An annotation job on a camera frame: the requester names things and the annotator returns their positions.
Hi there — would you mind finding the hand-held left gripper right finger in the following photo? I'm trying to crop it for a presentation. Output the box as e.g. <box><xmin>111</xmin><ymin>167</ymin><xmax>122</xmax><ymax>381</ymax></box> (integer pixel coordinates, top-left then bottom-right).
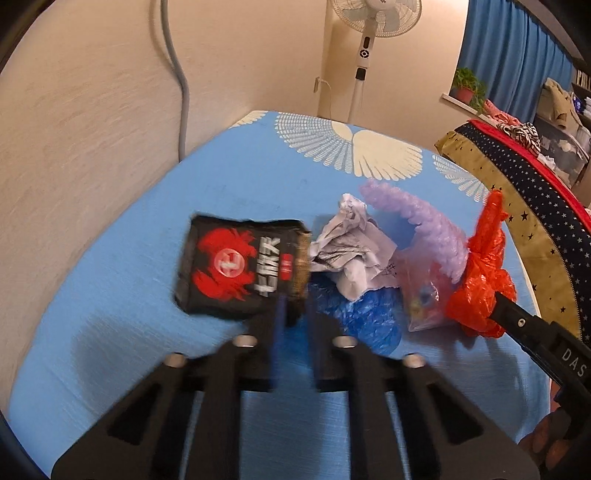
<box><xmin>307</xmin><ymin>291</ymin><xmax>541</xmax><ymax>480</ymax></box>

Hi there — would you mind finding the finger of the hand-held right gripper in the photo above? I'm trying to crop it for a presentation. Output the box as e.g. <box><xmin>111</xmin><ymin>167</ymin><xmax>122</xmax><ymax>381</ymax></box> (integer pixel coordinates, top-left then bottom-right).
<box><xmin>492</xmin><ymin>290</ymin><xmax>555</xmax><ymax>344</ymax></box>

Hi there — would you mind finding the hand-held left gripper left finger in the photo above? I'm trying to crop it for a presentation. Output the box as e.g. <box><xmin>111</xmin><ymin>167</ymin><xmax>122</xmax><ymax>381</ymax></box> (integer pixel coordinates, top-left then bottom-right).
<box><xmin>51</xmin><ymin>295</ymin><xmax>297</xmax><ymax>480</ymax></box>

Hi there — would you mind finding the red plastic bag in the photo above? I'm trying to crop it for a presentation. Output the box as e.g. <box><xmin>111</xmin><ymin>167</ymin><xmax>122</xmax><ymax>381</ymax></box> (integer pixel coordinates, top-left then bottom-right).
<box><xmin>444</xmin><ymin>189</ymin><xmax>518</xmax><ymax>340</ymax></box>

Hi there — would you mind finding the black packet with red crab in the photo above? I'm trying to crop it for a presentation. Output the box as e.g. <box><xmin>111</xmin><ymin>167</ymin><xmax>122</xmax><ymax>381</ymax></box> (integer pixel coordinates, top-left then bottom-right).
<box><xmin>173</xmin><ymin>213</ymin><xmax>315</xmax><ymax>324</ymax></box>

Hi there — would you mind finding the purple foam sheet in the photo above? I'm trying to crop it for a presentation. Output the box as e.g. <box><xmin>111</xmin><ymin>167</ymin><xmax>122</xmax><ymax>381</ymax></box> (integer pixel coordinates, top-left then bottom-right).
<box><xmin>360</xmin><ymin>180</ymin><xmax>469</xmax><ymax>284</ymax></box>

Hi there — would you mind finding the person's right hand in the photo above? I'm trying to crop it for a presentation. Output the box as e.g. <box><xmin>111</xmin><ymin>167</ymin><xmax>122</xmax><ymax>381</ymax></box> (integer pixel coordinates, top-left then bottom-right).
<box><xmin>517</xmin><ymin>406</ymin><xmax>591</xmax><ymax>474</ymax></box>

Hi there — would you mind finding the blue plastic bag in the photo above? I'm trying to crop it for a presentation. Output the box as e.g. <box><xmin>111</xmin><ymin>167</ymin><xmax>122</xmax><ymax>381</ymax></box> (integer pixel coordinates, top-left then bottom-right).
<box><xmin>307</xmin><ymin>279</ymin><xmax>402</xmax><ymax>356</ymax></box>

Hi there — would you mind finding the clear small plastic bag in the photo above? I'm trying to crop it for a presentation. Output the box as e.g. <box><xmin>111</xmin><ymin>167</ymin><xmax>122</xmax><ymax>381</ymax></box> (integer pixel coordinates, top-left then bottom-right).
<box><xmin>397</xmin><ymin>256</ymin><xmax>460</xmax><ymax>333</ymax></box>

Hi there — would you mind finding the crumpled grey paper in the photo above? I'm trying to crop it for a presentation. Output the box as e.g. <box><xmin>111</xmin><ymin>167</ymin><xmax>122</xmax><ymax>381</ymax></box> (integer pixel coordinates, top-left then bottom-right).
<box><xmin>308</xmin><ymin>194</ymin><xmax>398</xmax><ymax>301</ymax></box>

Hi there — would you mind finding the navy star-print bedspread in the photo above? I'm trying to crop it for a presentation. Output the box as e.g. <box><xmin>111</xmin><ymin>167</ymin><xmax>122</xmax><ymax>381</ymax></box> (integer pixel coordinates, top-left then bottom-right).
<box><xmin>434</xmin><ymin>122</ymin><xmax>591</xmax><ymax>342</ymax></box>

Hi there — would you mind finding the clear plastic storage box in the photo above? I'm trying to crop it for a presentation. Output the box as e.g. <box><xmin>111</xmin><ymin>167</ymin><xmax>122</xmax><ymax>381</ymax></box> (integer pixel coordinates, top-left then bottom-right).
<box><xmin>536</xmin><ymin>115</ymin><xmax>591</xmax><ymax>185</ymax></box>

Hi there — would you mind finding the black white striped cloth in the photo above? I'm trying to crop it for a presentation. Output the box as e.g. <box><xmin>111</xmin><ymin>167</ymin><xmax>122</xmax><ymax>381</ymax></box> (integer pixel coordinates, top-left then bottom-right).
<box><xmin>503</xmin><ymin>122</ymin><xmax>543</xmax><ymax>153</ymax></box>

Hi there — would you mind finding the red blanket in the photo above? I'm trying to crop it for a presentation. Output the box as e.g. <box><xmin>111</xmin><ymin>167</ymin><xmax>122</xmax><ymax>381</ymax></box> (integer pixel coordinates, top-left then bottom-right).
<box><xmin>466</xmin><ymin>119</ymin><xmax>591</xmax><ymax>232</ymax></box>

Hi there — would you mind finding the pink folded cloth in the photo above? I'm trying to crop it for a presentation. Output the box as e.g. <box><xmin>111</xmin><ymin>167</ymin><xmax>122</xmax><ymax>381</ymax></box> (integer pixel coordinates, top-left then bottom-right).
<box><xmin>482</xmin><ymin>99</ymin><xmax>520</xmax><ymax>127</ymax></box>

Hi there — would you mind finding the beige jacket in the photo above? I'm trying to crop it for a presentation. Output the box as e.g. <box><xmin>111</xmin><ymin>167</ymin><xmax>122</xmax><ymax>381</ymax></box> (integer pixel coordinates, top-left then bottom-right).
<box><xmin>538</xmin><ymin>78</ymin><xmax>583</xmax><ymax>130</ymax></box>

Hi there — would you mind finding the white window sill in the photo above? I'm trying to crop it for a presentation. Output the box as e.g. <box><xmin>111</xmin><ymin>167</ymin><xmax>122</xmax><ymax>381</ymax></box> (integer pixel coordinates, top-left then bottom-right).
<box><xmin>441</xmin><ymin>92</ymin><xmax>485</xmax><ymax>114</ymax></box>

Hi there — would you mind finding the potted green plant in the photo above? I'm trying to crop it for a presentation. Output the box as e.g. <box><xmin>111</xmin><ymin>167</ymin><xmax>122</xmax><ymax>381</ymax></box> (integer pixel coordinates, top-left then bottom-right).
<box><xmin>450</xmin><ymin>68</ymin><xmax>488</xmax><ymax>112</ymax></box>

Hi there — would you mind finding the wooden bookshelf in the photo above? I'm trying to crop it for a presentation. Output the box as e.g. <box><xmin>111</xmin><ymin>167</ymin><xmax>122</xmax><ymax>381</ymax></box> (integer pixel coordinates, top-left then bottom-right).
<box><xmin>570</xmin><ymin>60</ymin><xmax>591</xmax><ymax>116</ymax></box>

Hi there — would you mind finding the blue curtain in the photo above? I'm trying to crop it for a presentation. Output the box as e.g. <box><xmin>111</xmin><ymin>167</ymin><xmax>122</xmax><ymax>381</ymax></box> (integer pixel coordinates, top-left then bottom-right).
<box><xmin>457</xmin><ymin>0</ymin><xmax>585</xmax><ymax>116</ymax></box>

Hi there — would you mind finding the white standing fan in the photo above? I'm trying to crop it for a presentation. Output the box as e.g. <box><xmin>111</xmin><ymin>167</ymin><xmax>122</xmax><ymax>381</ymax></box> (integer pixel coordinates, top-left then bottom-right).
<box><xmin>325</xmin><ymin>0</ymin><xmax>423</xmax><ymax>125</ymax></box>

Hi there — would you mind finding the grey wall cable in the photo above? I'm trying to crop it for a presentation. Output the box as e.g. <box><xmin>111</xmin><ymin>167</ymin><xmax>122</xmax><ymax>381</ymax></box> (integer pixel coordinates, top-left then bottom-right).
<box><xmin>159</xmin><ymin>0</ymin><xmax>191</xmax><ymax>162</ymax></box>

